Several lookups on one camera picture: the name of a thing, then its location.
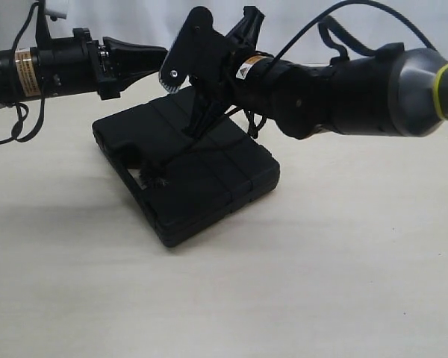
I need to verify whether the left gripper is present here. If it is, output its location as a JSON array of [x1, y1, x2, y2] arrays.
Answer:
[[33, 28, 168, 100]]

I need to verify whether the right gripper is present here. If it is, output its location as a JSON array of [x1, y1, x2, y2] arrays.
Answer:
[[183, 6, 265, 139]]

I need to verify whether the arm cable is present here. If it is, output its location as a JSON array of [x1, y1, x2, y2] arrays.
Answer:
[[0, 0, 48, 146], [264, 0, 440, 72]]

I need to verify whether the black plastic case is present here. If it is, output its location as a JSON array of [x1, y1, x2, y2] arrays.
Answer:
[[92, 87, 280, 248]]

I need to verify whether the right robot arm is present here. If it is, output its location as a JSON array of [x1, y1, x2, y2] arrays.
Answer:
[[94, 6, 448, 142]]

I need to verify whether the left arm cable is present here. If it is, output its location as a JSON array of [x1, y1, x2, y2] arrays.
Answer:
[[0, 0, 48, 146]]

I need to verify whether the black cord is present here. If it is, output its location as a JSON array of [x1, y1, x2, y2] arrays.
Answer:
[[136, 106, 272, 189]]

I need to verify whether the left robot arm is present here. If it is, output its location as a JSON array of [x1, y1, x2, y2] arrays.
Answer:
[[0, 28, 167, 106]]

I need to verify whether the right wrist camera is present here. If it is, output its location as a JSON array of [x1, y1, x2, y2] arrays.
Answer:
[[158, 6, 230, 93]]

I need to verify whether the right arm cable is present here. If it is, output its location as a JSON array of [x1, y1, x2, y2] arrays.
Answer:
[[264, 0, 440, 72]]

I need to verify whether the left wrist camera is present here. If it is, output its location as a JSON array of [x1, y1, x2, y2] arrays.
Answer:
[[33, 0, 69, 50]]

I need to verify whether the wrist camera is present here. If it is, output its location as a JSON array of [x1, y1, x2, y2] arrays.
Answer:
[[33, 0, 69, 50], [158, 6, 230, 93]]

